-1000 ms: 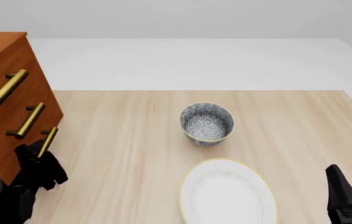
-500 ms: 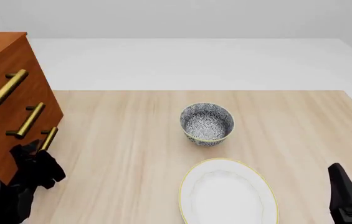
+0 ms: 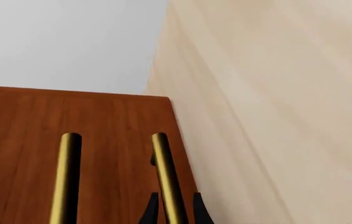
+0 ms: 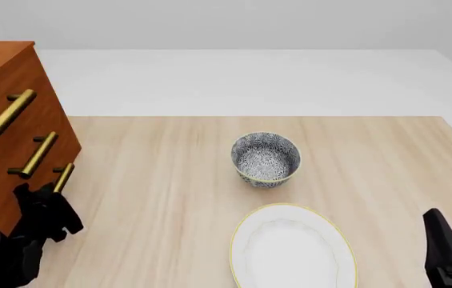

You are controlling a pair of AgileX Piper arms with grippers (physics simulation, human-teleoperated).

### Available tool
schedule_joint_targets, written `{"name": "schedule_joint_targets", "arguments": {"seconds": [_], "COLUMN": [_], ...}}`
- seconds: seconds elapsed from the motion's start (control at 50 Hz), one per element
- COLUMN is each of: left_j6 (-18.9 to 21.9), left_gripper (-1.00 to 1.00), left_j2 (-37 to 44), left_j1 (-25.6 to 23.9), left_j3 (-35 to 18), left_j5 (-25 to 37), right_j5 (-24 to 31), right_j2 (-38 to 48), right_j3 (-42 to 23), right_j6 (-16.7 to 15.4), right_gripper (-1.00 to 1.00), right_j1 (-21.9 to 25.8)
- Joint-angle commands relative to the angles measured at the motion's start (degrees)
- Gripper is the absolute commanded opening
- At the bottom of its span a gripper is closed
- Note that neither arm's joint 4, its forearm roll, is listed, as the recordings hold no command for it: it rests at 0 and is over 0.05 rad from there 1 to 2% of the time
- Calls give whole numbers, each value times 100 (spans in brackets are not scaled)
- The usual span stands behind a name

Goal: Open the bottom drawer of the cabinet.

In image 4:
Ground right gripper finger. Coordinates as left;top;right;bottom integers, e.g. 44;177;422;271
422;208;452;273

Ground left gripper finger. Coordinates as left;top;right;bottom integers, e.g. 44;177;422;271
12;182;39;218
40;181;62;202

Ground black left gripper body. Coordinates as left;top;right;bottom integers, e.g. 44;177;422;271
31;194;85;244

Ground white plate with yellow rim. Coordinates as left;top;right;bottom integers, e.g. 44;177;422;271
229;202;359;288

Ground blue white patterned bowl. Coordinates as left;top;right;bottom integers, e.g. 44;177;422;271
230;131;302;189

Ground brass bar drawer handle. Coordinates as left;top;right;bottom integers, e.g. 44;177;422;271
52;162;76;194
0;88;38;138
7;130;59;180

